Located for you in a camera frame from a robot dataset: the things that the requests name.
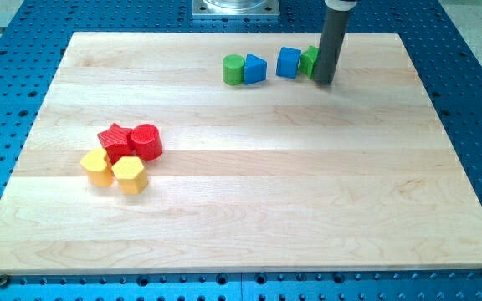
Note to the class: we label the green star block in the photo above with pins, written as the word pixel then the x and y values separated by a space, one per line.
pixel 308 59

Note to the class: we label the blue cube block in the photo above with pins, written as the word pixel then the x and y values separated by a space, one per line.
pixel 288 62

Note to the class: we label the red star block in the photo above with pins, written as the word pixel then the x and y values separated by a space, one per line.
pixel 117 142

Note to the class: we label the blue triangular prism block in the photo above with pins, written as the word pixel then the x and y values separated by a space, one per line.
pixel 255 69

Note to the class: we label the light wooden board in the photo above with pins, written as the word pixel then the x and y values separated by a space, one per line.
pixel 276 176

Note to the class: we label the green cylinder block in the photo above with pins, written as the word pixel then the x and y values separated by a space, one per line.
pixel 233 69

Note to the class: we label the red cylinder block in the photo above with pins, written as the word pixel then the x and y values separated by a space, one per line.
pixel 147 142

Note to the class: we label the yellow hexagon block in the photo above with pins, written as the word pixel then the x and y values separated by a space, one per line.
pixel 131 175

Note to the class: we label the yellow heart block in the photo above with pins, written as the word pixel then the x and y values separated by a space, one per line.
pixel 97 166

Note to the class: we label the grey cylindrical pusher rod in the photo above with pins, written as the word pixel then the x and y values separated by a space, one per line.
pixel 331 40

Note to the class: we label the white rod collar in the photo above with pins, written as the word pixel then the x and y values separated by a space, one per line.
pixel 341 5

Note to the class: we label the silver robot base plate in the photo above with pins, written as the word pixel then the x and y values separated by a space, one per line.
pixel 235 8

